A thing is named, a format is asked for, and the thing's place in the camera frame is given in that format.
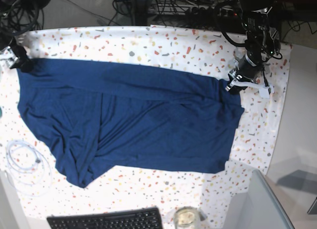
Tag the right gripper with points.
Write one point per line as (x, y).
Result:
(24, 63)

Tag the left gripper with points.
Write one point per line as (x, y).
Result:
(249, 66)

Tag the blue t-shirt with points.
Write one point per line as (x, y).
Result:
(97, 115)

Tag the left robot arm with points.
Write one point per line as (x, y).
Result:
(262, 43)

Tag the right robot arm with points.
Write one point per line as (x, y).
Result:
(18, 17)

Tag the black power strip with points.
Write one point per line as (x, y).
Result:
(170, 7)

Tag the terrazzo patterned tablecloth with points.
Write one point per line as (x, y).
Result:
(44, 192)

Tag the grey monitor edge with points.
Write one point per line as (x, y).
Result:
(258, 208)

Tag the glass jar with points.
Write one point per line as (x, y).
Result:
(187, 218)

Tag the black keyboard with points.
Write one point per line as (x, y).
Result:
(148, 218)

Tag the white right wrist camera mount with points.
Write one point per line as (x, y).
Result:
(8, 56)

